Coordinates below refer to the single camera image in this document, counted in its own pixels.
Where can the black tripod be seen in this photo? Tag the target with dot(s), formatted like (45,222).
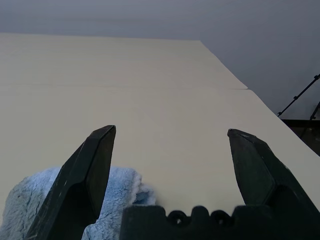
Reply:
(295,98)

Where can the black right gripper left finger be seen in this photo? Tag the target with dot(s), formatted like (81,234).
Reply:
(75,175)

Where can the light blue fluffy rag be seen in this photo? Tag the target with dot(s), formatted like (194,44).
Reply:
(22,200)

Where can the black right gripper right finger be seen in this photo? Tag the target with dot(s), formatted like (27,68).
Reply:
(255,170)

